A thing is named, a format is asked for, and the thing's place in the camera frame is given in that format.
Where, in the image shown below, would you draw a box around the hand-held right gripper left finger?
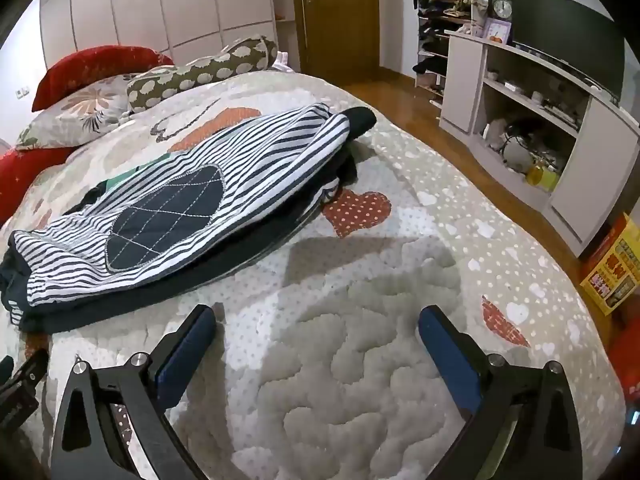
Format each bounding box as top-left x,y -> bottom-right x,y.
50,304 -> 217,480

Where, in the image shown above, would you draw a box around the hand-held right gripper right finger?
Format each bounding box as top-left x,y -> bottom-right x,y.
418,304 -> 583,480

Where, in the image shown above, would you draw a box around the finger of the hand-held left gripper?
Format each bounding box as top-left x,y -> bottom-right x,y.
0,347 -> 50,431

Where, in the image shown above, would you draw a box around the striped navy white pants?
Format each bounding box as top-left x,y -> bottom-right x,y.
0,102 -> 377,335

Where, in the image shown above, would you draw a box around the heart patterned quilt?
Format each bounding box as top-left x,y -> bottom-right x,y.
0,67 -> 628,480

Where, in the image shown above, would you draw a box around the yellow orange cardboard box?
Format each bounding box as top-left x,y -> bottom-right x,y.
580,212 -> 640,316

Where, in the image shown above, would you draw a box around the yellow plastic container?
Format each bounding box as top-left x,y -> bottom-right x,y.
525,162 -> 561,192

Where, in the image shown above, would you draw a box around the long red printed pillow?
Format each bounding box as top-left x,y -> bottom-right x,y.
0,146 -> 76,226

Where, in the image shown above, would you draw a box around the round white appliance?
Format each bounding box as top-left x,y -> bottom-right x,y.
502,120 -> 538,171

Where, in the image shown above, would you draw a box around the white television cabinet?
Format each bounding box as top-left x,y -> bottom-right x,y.
439,30 -> 640,258

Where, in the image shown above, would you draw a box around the floral pillow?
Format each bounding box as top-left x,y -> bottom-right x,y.
15,74 -> 151,151

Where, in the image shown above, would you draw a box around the sheep print bolster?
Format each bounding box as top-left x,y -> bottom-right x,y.
126,35 -> 279,113

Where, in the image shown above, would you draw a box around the white cloth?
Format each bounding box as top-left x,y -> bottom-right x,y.
272,51 -> 301,74

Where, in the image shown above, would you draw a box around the cluttered shoe rack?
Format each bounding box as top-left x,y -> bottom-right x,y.
412,0 -> 488,106

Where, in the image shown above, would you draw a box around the black television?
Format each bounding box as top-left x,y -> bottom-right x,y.
511,0 -> 626,103

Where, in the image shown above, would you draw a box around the white wardrobe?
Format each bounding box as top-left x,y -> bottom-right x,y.
39,0 -> 273,63

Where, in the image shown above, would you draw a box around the dark mantel clock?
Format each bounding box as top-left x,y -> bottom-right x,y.
487,0 -> 516,23

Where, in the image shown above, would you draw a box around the wooden door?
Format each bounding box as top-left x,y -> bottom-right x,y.
290,0 -> 381,86

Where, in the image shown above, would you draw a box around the purple picture frame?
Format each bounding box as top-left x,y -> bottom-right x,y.
481,17 -> 512,46

